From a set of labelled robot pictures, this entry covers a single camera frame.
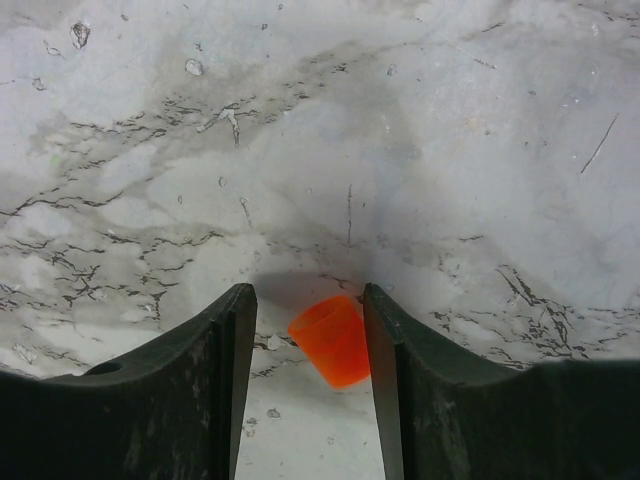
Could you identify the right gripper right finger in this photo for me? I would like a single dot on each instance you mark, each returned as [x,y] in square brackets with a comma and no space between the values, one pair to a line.
[444,412]

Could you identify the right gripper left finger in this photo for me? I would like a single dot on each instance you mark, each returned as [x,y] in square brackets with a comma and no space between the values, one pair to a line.
[172,408]

